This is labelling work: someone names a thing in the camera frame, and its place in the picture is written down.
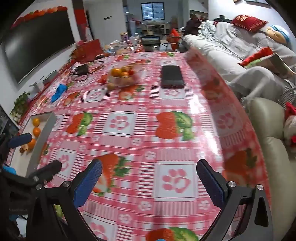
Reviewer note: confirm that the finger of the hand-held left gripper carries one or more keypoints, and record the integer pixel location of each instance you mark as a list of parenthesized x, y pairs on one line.
[(20, 140), (47, 170)]

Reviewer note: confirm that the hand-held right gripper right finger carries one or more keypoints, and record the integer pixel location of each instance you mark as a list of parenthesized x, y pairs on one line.
[(211, 185)]

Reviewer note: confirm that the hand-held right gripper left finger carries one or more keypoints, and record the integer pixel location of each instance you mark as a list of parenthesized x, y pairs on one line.
[(89, 184)]

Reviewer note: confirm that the small brown fruit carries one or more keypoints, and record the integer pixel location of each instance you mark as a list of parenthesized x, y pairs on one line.
[(22, 150)]

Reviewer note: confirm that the brown green fruit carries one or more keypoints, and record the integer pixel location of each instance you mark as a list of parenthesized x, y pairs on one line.
[(110, 86)]

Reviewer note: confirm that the small red fruit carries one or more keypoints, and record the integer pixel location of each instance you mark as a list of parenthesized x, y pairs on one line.
[(103, 81)]

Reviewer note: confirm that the glass fruit bowl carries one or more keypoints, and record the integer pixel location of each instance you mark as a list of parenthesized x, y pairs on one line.
[(123, 80)]

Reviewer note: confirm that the dark framed screen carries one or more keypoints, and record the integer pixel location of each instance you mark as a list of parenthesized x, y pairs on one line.
[(4, 120)]

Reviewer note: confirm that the green potted plant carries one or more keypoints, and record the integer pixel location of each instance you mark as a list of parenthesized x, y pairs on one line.
[(22, 100)]

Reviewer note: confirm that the blue cloth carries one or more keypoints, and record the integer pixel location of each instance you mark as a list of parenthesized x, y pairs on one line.
[(59, 91)]

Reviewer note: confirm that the red checked printed tablecloth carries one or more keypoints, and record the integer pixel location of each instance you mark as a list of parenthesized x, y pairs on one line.
[(143, 143)]

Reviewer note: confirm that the beige leather sofa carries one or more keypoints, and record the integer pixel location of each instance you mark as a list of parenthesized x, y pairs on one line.
[(266, 143)]

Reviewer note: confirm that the grey flat box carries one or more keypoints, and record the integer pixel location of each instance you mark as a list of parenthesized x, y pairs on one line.
[(49, 76)]

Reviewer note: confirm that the black charger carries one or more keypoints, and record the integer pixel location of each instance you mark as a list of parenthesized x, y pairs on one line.
[(82, 69)]

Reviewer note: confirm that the red white plush toy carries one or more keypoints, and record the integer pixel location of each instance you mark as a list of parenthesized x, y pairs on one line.
[(290, 129)]

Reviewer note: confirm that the black television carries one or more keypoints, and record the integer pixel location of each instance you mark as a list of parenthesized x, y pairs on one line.
[(34, 44)]

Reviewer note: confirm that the red gift box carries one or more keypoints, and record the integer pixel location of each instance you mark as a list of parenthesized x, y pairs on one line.
[(89, 49)]

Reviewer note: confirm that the white blanket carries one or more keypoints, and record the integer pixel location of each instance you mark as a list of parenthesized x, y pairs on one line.
[(254, 78)]

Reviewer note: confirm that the smartphone with red case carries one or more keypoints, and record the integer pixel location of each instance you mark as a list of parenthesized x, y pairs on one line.
[(172, 76)]

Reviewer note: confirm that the black fan guard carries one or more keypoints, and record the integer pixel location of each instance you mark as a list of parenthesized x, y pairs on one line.
[(289, 96)]

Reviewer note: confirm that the red orange garland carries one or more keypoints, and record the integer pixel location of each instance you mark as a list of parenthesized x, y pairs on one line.
[(37, 13)]

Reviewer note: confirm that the red cushion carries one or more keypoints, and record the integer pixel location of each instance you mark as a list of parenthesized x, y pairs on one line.
[(256, 56)]

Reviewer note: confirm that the green patterned cushion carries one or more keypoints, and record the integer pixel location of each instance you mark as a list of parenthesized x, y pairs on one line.
[(281, 66)]

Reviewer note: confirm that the pink lidded canister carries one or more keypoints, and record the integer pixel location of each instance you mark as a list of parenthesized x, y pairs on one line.
[(123, 36)]

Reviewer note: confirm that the grey striped blanket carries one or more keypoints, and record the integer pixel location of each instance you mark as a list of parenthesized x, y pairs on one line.
[(231, 34)]

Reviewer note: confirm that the red orange bag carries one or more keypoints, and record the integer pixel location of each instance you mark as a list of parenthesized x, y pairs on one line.
[(174, 36)]

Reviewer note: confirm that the dark side table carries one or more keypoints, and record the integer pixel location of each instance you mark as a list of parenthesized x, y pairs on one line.
[(150, 41)]

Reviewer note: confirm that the grey white patterned throw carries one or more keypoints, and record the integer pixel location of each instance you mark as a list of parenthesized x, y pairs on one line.
[(207, 29)]

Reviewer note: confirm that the dark clothing pile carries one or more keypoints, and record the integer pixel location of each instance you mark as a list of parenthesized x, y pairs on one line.
[(193, 25)]

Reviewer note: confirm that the yellow blue plush toy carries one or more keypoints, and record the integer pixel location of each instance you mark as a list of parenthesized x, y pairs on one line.
[(278, 33)]

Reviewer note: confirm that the red pillow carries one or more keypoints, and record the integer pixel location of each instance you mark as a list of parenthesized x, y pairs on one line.
[(248, 22)]

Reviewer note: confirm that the white dining table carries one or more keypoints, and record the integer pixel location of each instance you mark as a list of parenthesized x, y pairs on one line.
[(156, 25)]

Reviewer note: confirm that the window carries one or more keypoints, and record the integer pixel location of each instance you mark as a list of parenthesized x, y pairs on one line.
[(152, 10)]

